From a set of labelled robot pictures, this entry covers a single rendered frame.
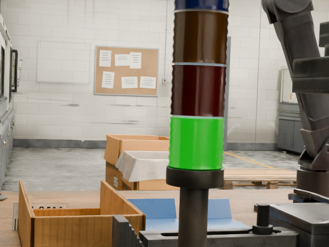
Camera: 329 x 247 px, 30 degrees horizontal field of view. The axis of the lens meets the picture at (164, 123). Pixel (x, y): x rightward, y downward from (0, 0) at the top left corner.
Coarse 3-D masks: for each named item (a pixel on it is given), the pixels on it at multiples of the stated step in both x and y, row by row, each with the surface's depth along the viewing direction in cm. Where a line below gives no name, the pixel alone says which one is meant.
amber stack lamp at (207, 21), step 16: (176, 16) 41; (192, 16) 40; (208, 16) 40; (224, 16) 41; (176, 32) 41; (192, 32) 40; (208, 32) 40; (224, 32) 41; (176, 48) 41; (192, 48) 40; (208, 48) 40; (224, 48) 41; (192, 64) 43; (208, 64) 42; (224, 64) 41
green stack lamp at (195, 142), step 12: (180, 120) 41; (192, 120) 40; (204, 120) 40; (216, 120) 41; (180, 132) 41; (192, 132) 40; (204, 132) 40; (216, 132) 41; (180, 144) 41; (192, 144) 40; (204, 144) 40; (216, 144) 41; (168, 156) 42; (180, 156) 41; (192, 156) 40; (204, 156) 41; (216, 156) 41; (192, 168) 40; (204, 168) 41; (216, 168) 41
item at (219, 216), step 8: (216, 200) 88; (224, 200) 88; (208, 208) 87; (216, 208) 88; (224, 208) 88; (208, 216) 87; (216, 216) 87; (224, 216) 87; (208, 224) 83; (216, 224) 83; (224, 224) 83; (232, 224) 83; (240, 224) 84
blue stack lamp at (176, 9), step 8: (176, 0) 41; (184, 0) 40; (192, 0) 40; (200, 0) 40; (208, 0) 40; (216, 0) 40; (224, 0) 41; (176, 8) 41; (184, 8) 40; (192, 8) 40; (200, 8) 40; (208, 8) 40; (216, 8) 40; (224, 8) 41
